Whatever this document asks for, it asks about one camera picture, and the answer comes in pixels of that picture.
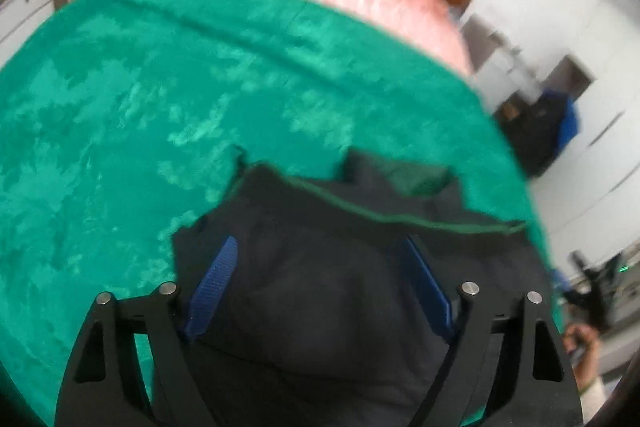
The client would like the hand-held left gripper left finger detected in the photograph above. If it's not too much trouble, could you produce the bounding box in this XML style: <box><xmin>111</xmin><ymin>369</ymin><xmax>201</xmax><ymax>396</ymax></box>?
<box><xmin>54</xmin><ymin>234</ymin><xmax>240</xmax><ymax>427</ymax></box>

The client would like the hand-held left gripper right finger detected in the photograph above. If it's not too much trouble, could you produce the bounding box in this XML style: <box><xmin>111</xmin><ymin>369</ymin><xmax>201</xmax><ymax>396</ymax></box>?
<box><xmin>400</xmin><ymin>234</ymin><xmax>585</xmax><ymax>427</ymax></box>

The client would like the black puffer jacket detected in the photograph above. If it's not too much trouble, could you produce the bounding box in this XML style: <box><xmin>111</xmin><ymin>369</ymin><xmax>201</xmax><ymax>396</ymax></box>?
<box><xmin>172</xmin><ymin>147</ymin><xmax>568</xmax><ymax>427</ymax></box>

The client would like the person's right hand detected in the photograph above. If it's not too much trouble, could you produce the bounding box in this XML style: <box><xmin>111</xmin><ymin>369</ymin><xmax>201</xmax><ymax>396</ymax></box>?
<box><xmin>564</xmin><ymin>324</ymin><xmax>601</xmax><ymax>388</ymax></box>

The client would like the blue garment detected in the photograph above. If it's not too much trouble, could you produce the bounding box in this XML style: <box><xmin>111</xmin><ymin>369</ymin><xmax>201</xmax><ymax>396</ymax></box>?
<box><xmin>542</xmin><ymin>89</ymin><xmax>581</xmax><ymax>152</ymax></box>

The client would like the white wardrobe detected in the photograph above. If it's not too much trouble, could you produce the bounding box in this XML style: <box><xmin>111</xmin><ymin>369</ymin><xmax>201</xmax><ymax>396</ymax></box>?
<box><xmin>535</xmin><ymin>0</ymin><xmax>640</xmax><ymax>268</ymax></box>

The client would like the green blanket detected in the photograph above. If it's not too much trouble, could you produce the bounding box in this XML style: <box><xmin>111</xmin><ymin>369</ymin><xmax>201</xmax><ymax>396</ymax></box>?
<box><xmin>0</xmin><ymin>0</ymin><xmax>551</xmax><ymax>408</ymax></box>

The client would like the white desk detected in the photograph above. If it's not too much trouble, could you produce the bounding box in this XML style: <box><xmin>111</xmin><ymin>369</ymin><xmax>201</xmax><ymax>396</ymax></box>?
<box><xmin>460</xmin><ymin>14</ymin><xmax>546</xmax><ymax>108</ymax></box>

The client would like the white drawer cabinet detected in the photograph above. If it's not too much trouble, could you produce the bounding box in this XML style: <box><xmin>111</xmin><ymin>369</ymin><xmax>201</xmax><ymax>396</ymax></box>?
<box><xmin>0</xmin><ymin>0</ymin><xmax>56</xmax><ymax>68</ymax></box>

